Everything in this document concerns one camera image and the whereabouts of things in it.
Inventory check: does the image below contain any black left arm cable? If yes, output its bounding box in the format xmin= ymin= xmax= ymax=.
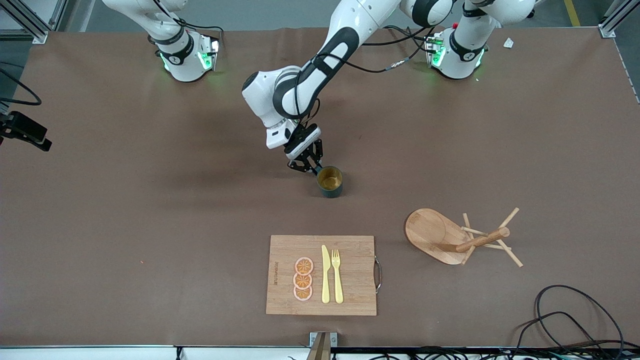
xmin=292 ymin=27 xmax=433 ymax=133

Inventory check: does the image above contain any brown table cover sheet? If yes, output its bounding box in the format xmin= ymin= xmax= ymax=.
xmin=0 ymin=25 xmax=640 ymax=348

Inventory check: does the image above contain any black left base cable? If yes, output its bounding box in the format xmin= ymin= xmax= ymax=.
xmin=382 ymin=24 xmax=436 ymax=53

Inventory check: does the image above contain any dark green cup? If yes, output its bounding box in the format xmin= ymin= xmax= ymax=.
xmin=315 ymin=165 xmax=345 ymax=199

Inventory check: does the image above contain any aluminium frame profile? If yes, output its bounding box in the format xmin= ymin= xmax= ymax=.
xmin=0 ymin=0 xmax=68 ymax=45
xmin=598 ymin=0 xmax=633 ymax=39

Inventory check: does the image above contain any wooden mug rack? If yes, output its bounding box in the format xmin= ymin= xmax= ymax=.
xmin=405 ymin=207 xmax=524 ymax=268

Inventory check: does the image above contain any black base cable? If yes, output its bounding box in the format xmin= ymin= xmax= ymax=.
xmin=382 ymin=24 xmax=436 ymax=53
xmin=152 ymin=0 xmax=224 ymax=41

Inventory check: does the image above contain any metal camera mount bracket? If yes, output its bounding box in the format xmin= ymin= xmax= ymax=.
xmin=306 ymin=331 xmax=338 ymax=360

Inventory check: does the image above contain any black floor cable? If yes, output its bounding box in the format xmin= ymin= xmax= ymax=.
xmin=535 ymin=285 xmax=626 ymax=360
xmin=512 ymin=311 xmax=608 ymax=360

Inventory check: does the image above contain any black right base cable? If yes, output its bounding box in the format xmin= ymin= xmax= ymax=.
xmin=152 ymin=0 xmax=224 ymax=41

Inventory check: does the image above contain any yellow plastic fork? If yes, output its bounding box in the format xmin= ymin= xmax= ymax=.
xmin=331 ymin=249 xmax=344 ymax=304

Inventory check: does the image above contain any yellow plastic knife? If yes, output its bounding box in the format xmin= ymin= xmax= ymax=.
xmin=321 ymin=244 xmax=331 ymax=304

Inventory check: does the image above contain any black cable bundle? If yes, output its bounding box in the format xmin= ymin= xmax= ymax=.
xmin=330 ymin=345 xmax=640 ymax=360

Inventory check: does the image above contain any bamboo cutting board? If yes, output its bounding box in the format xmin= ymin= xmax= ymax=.
xmin=266 ymin=235 xmax=383 ymax=316

